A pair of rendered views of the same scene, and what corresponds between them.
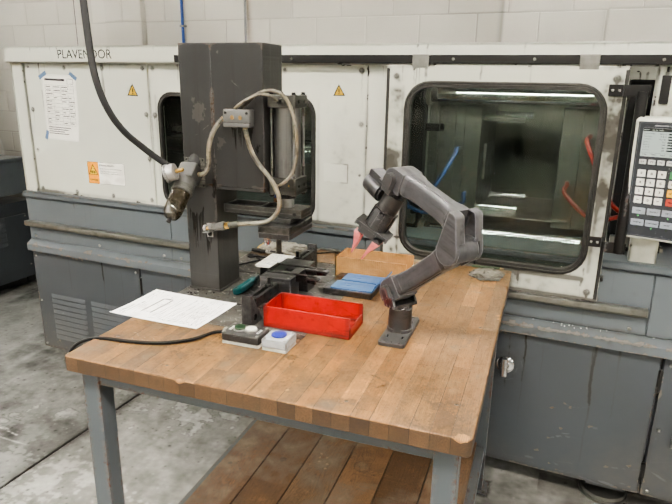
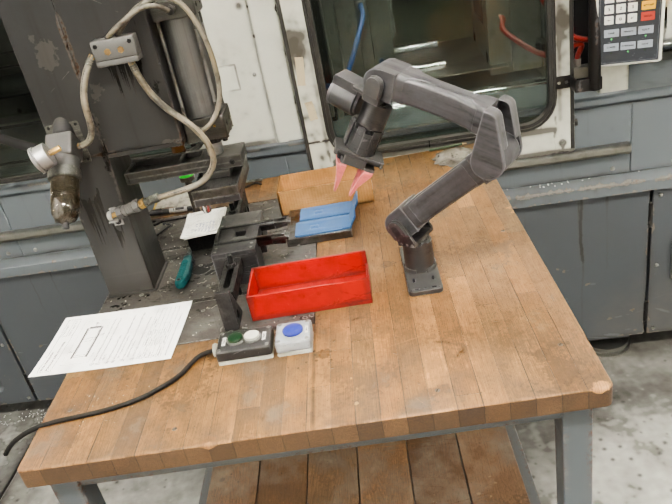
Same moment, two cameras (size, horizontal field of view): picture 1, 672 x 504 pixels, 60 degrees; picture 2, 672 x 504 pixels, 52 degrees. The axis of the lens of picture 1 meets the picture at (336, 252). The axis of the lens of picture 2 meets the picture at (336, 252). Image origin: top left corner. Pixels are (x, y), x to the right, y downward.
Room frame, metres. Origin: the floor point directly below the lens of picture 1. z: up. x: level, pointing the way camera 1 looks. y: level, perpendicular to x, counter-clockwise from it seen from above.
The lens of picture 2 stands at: (0.29, 0.31, 1.66)
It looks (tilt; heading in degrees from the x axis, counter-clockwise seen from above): 28 degrees down; 345
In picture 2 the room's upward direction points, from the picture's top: 11 degrees counter-clockwise
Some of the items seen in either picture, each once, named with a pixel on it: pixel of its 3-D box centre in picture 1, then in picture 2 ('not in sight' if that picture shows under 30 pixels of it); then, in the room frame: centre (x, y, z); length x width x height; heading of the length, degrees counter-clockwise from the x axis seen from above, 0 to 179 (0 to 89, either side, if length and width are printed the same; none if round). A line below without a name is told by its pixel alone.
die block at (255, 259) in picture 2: (288, 282); (242, 248); (1.75, 0.15, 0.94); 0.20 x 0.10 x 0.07; 161
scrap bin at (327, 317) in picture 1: (313, 314); (310, 284); (1.51, 0.06, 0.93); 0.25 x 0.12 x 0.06; 71
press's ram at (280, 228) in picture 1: (264, 191); (178, 142); (1.76, 0.22, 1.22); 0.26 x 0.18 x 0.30; 71
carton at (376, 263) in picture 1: (375, 266); (325, 188); (1.96, -0.14, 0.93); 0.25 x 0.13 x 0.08; 71
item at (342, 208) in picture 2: (367, 275); (328, 205); (1.84, -0.10, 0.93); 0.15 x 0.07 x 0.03; 70
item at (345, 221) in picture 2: (356, 282); (325, 220); (1.77, -0.07, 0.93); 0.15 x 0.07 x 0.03; 71
